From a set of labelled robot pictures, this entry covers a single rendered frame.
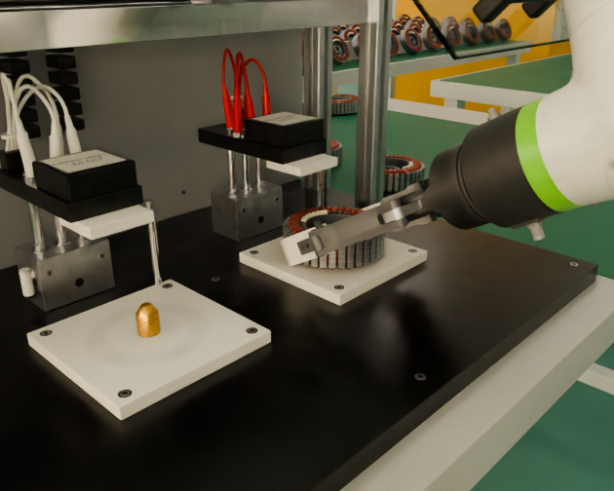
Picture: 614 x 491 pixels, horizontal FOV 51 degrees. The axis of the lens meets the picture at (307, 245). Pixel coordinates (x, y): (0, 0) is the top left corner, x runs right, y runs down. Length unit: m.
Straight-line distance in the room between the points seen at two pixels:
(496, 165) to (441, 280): 0.21
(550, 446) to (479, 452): 1.23
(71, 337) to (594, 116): 0.44
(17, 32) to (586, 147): 0.44
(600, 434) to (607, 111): 1.42
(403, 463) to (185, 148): 0.53
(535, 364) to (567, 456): 1.13
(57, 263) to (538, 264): 0.51
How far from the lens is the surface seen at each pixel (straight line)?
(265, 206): 0.79
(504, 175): 0.52
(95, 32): 0.60
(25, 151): 0.62
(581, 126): 0.49
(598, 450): 1.79
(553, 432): 1.80
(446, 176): 0.56
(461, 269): 0.72
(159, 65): 0.83
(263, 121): 0.71
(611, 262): 0.85
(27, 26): 0.58
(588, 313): 0.72
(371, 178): 0.89
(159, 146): 0.84
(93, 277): 0.68
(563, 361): 0.64
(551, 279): 0.73
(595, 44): 0.51
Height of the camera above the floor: 1.07
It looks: 23 degrees down
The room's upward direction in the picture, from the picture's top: straight up
